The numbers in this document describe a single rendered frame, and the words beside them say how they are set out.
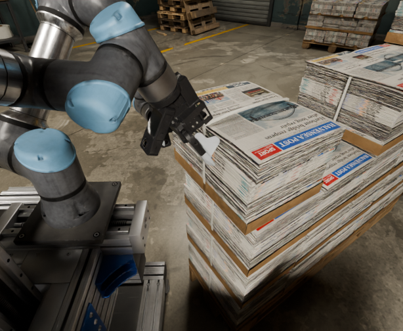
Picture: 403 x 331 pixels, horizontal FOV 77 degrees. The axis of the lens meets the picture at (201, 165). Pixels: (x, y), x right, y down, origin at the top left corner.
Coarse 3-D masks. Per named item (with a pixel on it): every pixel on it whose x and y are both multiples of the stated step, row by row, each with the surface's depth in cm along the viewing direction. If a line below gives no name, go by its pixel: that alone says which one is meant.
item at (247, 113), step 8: (280, 96) 75; (264, 104) 70; (272, 104) 70; (280, 104) 70; (288, 104) 70; (224, 112) 66; (240, 112) 67; (248, 112) 67; (256, 112) 67; (264, 112) 67; (224, 120) 63; (232, 120) 63; (240, 120) 63; (208, 128) 62; (216, 128) 60; (208, 136) 63; (200, 144) 68; (200, 160) 70; (200, 168) 72; (208, 168) 67; (208, 176) 69; (208, 184) 72
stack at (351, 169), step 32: (352, 160) 88; (384, 160) 100; (192, 192) 91; (320, 192) 76; (352, 192) 96; (384, 192) 130; (192, 224) 105; (224, 224) 79; (288, 224) 73; (352, 224) 128; (192, 256) 122; (224, 256) 87; (256, 256) 73; (288, 256) 91; (320, 256) 126; (224, 288) 100; (256, 288) 90; (256, 320) 119
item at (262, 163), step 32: (224, 128) 60; (256, 128) 60; (288, 128) 59; (320, 128) 60; (224, 160) 59; (256, 160) 50; (288, 160) 54; (320, 160) 65; (224, 192) 64; (256, 192) 55; (288, 192) 65
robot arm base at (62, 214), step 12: (84, 180) 67; (72, 192) 64; (84, 192) 67; (96, 192) 73; (48, 204) 64; (60, 204) 63; (72, 204) 65; (84, 204) 67; (96, 204) 71; (48, 216) 65; (60, 216) 65; (72, 216) 66; (84, 216) 67; (60, 228) 66
